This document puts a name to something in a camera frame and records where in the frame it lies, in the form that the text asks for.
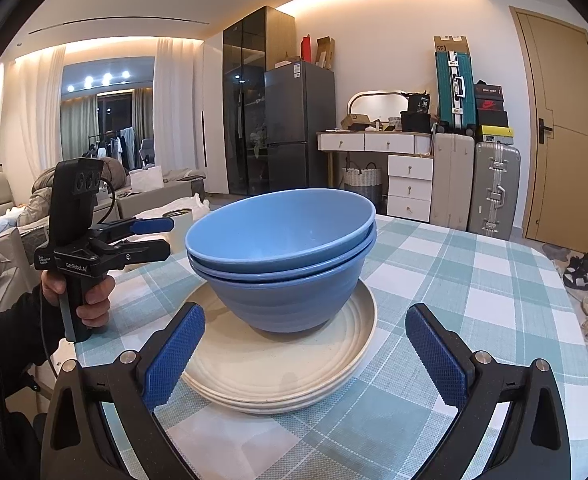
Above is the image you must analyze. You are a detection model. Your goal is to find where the grey green curtain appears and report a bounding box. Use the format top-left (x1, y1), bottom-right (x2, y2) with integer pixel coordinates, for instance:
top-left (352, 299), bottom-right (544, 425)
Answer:
top-left (61, 87), bottom-right (155, 161)

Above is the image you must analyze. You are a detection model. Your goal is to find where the woven laundry basket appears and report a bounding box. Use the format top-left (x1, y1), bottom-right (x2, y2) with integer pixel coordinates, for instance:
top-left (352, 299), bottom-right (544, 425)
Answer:
top-left (343, 162), bottom-right (383, 211)

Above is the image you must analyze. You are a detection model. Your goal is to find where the silver suitcase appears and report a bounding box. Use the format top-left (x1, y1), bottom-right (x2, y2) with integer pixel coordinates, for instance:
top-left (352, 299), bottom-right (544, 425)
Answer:
top-left (468, 141), bottom-right (521, 240)

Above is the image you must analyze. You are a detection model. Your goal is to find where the grey sofa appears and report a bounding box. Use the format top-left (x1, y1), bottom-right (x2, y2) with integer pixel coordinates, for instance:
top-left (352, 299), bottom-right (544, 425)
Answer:
top-left (0, 157), bottom-right (207, 311)

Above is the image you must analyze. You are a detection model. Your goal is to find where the person's left forearm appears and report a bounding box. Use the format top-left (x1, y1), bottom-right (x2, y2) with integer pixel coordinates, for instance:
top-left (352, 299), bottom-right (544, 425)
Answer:
top-left (0, 282), bottom-right (70, 376)

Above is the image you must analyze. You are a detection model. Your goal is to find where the green suitcase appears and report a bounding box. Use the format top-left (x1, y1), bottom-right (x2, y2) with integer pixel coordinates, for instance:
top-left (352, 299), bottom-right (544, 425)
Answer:
top-left (435, 51), bottom-right (477, 136)

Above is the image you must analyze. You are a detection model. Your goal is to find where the wooden door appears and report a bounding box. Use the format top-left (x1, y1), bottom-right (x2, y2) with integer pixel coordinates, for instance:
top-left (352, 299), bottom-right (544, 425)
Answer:
top-left (509, 6), bottom-right (588, 256)

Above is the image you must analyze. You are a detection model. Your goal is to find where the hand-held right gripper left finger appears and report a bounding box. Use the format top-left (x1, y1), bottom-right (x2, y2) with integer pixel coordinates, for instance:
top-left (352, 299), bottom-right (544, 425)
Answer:
top-left (38, 302), bottom-right (207, 480)

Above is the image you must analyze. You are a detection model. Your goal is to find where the beige suitcase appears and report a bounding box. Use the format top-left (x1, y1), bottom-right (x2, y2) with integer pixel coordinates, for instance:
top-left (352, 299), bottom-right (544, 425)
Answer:
top-left (430, 132), bottom-right (476, 232)

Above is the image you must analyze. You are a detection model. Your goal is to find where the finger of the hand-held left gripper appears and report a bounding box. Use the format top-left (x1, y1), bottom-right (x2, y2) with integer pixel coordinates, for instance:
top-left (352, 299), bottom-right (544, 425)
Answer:
top-left (91, 239), bottom-right (173, 273)
top-left (90, 216), bottom-right (175, 246)

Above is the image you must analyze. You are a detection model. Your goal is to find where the dark glass cabinet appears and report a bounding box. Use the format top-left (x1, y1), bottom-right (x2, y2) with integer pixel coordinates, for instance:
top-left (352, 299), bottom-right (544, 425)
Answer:
top-left (222, 6), bottom-right (295, 196)

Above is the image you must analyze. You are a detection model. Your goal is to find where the yellow shoe box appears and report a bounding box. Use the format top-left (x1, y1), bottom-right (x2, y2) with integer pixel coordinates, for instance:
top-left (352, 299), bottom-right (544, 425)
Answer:
top-left (475, 124), bottom-right (516, 145)

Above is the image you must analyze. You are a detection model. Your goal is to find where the grey refrigerator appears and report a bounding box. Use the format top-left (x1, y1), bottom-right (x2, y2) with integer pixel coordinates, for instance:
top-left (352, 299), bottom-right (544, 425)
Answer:
top-left (265, 62), bottom-right (335, 193)

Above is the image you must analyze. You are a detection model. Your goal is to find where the white dressing table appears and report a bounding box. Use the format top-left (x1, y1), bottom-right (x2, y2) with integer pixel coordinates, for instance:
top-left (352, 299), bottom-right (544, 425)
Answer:
top-left (316, 130), bottom-right (435, 223)

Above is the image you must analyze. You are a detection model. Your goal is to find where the flat cardboard carton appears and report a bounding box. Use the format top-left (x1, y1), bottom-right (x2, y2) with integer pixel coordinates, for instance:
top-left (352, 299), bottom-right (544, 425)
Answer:
top-left (433, 35), bottom-right (472, 56)

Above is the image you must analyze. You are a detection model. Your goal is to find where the blue bowl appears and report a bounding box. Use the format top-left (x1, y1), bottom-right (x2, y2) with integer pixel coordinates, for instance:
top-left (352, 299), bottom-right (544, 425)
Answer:
top-left (196, 240), bottom-right (375, 336)
top-left (188, 225), bottom-right (377, 285)
top-left (184, 187), bottom-right (377, 267)

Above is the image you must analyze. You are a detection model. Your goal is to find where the white curtain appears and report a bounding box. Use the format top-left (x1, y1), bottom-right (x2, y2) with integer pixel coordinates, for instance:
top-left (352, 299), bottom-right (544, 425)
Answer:
top-left (154, 37), bottom-right (205, 176)
top-left (16, 45), bottom-right (67, 176)

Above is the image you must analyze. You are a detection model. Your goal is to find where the black shoe box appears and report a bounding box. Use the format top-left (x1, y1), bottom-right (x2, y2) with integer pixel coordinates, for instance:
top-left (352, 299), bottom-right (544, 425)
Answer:
top-left (474, 80), bottom-right (509, 126)

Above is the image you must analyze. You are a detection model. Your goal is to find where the person's left hand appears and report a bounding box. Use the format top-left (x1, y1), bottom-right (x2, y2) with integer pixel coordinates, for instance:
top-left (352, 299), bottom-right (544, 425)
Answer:
top-left (41, 270), bottom-right (117, 330)

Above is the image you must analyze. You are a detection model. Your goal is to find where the large cream plate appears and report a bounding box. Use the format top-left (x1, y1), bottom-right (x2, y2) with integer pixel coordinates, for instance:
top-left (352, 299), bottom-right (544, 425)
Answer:
top-left (181, 280), bottom-right (379, 403)
top-left (189, 375), bottom-right (359, 415)

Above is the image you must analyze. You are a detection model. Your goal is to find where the clothes rack with garments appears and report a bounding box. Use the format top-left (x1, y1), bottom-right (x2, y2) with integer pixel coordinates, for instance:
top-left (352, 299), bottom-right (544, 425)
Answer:
top-left (81, 127), bottom-right (139, 166)

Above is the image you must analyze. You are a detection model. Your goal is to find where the small open cardboard box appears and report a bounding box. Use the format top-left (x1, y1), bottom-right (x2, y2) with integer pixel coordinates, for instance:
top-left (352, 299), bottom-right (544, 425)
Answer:
top-left (341, 112), bottom-right (372, 131)

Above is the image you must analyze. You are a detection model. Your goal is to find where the white tumbler cup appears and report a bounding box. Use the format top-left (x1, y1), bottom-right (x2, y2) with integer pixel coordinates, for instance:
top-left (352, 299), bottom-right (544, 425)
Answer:
top-left (163, 210), bottom-right (195, 256)

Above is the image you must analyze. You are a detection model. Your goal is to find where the oval mirror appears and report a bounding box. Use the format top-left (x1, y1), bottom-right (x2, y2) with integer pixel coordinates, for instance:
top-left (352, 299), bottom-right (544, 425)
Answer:
top-left (349, 91), bottom-right (411, 128)

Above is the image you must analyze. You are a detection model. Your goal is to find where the tall open cardboard box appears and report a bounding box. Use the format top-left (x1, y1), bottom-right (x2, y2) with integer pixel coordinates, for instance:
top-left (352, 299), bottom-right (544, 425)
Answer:
top-left (315, 36), bottom-right (335, 70)

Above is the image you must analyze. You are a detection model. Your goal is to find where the checked tablecloth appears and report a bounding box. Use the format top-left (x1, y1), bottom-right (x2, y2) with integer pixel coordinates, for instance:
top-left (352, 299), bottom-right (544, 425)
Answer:
top-left (54, 212), bottom-right (588, 480)

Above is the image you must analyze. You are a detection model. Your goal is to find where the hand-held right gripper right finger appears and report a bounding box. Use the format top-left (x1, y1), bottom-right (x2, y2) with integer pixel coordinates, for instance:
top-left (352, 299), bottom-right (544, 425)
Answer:
top-left (405, 304), bottom-right (572, 480)

